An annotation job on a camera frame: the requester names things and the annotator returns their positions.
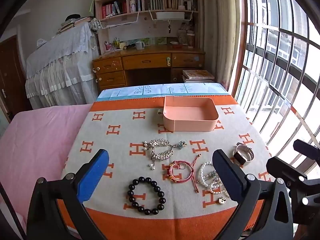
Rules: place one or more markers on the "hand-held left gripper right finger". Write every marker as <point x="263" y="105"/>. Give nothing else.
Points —
<point x="228" y="177"/>

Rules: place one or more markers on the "pink pen cup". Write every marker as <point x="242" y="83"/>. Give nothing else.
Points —
<point x="108" y="47"/>

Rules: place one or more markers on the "white lace furniture cover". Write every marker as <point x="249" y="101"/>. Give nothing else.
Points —
<point x="60" y="65"/>

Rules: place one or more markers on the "window with metal grille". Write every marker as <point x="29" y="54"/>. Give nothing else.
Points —
<point x="280" y="67"/>

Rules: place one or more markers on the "pink plastic box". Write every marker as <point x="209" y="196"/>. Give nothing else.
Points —
<point x="190" y="126"/>

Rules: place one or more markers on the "pile of books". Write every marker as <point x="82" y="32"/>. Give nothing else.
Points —
<point x="72" y="23"/>

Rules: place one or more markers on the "blue printed cloth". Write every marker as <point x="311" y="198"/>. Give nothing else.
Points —
<point x="120" y="92"/>

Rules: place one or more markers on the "beige curtain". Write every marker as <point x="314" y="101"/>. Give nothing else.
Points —
<point x="220" y="30"/>

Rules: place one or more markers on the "jewellery pile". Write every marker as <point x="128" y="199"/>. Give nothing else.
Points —
<point x="172" y="177"/>

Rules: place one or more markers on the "rows of books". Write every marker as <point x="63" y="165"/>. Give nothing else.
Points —
<point x="160" y="3"/>

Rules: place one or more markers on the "pink bedsheet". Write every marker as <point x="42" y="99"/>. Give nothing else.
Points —
<point x="40" y="140"/>

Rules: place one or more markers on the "brown wooden door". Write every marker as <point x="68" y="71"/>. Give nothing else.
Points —
<point x="11" y="80"/>

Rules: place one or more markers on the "wooden desk with drawers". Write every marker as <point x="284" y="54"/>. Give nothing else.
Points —
<point x="147" y="61"/>

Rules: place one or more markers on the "round gold brooch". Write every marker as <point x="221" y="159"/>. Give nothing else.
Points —
<point x="222" y="200"/>

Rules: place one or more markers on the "silver rhinestone hair comb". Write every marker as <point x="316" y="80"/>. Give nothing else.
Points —
<point x="160" y="155"/>

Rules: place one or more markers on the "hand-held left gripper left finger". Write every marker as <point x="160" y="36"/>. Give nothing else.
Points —
<point x="93" y="175"/>

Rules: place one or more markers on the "white flat box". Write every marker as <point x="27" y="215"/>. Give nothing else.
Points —
<point x="170" y="15"/>

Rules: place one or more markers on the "orange patterned blanket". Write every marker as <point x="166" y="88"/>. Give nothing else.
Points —
<point x="150" y="127"/>

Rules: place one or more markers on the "red bowl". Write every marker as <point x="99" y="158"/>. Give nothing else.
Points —
<point x="175" y="45"/>

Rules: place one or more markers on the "blue flower brooch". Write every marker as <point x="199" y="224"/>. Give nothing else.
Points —
<point x="182" y="145"/>

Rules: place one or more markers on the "white mug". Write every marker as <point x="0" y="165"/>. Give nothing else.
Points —
<point x="139" y="45"/>

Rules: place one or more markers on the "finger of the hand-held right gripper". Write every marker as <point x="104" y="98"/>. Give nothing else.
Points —
<point x="308" y="150"/>
<point x="285" y="170"/>

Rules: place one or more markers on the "glass jar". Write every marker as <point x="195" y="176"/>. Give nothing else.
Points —
<point x="182" y="37"/>
<point x="190" y="40"/>

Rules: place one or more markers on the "stack of large books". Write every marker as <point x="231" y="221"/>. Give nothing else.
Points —
<point x="198" y="76"/>

